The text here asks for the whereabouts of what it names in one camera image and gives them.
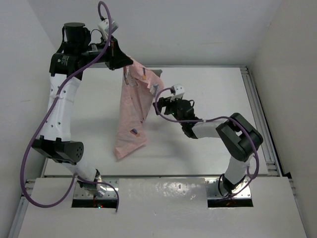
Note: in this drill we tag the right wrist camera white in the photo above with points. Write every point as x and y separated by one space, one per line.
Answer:
177 90

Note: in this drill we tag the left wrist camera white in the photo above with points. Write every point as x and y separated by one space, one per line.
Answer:
105 26

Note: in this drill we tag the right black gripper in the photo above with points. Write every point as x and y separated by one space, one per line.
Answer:
167 105

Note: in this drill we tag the aluminium frame rail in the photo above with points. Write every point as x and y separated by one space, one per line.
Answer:
21 211
268 150

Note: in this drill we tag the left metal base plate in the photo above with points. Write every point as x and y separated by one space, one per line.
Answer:
99 191

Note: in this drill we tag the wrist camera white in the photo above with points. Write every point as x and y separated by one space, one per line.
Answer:
105 26
177 90

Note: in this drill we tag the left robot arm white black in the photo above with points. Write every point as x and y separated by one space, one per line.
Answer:
75 51

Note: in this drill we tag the white front cover panel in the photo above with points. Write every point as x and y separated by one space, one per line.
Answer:
172 208

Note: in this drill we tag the left aluminium frame rail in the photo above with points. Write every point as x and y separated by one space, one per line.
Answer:
21 211

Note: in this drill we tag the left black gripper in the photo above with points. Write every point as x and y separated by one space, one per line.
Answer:
115 58

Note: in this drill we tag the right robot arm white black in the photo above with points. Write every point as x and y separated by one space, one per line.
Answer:
240 138

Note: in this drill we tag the right aluminium frame rail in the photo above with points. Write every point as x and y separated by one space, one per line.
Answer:
268 150

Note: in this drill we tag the pink cartoon print pillowcase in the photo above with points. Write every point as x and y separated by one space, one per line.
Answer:
140 85

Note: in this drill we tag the grey orange patterned pillow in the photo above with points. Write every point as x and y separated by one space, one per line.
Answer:
157 72

